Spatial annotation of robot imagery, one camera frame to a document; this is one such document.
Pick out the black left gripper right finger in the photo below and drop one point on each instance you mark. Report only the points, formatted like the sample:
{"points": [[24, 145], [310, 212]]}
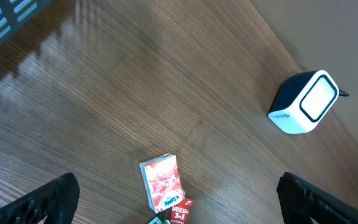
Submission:
{"points": [[303, 202]]}

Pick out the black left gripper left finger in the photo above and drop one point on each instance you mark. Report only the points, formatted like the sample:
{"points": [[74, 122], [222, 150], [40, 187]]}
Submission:
{"points": [[54, 202]]}

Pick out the green gum pack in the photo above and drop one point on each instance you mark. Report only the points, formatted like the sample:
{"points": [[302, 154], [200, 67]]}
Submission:
{"points": [[158, 219]]}

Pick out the red tissue pack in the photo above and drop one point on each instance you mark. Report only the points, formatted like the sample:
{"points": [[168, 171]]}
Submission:
{"points": [[162, 182]]}

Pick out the red coffee stick sachet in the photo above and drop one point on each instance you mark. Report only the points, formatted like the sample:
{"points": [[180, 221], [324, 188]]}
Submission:
{"points": [[180, 212]]}

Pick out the white barcode scanner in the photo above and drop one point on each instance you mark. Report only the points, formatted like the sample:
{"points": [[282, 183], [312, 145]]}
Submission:
{"points": [[302, 101]]}

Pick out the grey black mesh basket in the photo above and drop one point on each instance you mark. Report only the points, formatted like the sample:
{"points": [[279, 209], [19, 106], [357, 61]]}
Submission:
{"points": [[14, 14]]}

